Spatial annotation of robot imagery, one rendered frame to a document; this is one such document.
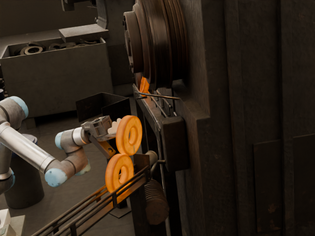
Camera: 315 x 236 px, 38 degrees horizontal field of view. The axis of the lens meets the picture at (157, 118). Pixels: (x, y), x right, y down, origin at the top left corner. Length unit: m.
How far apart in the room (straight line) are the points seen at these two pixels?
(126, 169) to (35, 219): 1.38
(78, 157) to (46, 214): 1.19
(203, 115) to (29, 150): 0.71
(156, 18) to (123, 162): 0.62
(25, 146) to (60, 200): 1.34
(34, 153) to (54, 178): 0.14
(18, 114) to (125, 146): 0.57
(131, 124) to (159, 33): 0.42
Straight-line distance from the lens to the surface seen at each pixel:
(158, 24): 1.91
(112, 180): 1.67
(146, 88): 3.01
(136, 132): 1.78
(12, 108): 2.04
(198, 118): 1.75
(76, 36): 4.86
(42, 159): 1.86
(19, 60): 4.52
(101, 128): 1.78
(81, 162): 1.91
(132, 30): 1.99
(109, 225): 2.79
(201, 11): 1.66
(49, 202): 3.19
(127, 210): 2.90
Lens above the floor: 1.48
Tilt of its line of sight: 20 degrees down
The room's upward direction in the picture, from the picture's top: 7 degrees counter-clockwise
